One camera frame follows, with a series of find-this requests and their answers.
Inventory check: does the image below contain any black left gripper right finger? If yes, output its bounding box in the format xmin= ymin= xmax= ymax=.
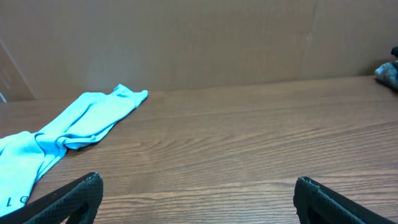
xmin=293 ymin=177 xmax=395 ymax=224

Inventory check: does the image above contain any light blue t-shirt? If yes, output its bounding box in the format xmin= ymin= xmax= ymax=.
xmin=1 ymin=84 xmax=149 ymax=216

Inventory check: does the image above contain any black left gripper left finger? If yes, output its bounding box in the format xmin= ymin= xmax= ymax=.
xmin=1 ymin=172 xmax=103 ymax=224

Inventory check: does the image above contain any pile of black clothes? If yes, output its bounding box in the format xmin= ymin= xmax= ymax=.
xmin=374 ymin=60 xmax=398 ymax=91

